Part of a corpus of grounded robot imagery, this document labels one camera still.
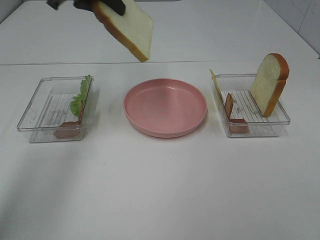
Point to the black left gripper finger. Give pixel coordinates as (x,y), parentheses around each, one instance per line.
(55,3)
(117,5)

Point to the white bread slice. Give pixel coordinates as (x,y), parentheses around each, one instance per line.
(133,29)

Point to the green lettuce leaf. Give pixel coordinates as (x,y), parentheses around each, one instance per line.
(78,101)

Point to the yellow cheese slice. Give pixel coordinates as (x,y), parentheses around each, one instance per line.
(216,90)

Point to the bacon strip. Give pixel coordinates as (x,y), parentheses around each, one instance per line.
(236,125)
(70,129)

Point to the clear left plastic tray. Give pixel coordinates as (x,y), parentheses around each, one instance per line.
(49,107)

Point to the clear plastic tray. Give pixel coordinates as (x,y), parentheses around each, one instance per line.
(245,107)
(49,107)

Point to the pink round plate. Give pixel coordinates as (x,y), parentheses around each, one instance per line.
(165,107)

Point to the clear right plastic tray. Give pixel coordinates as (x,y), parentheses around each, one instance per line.
(245,107)

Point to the standing bread slice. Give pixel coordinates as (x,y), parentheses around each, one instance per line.
(269,83)

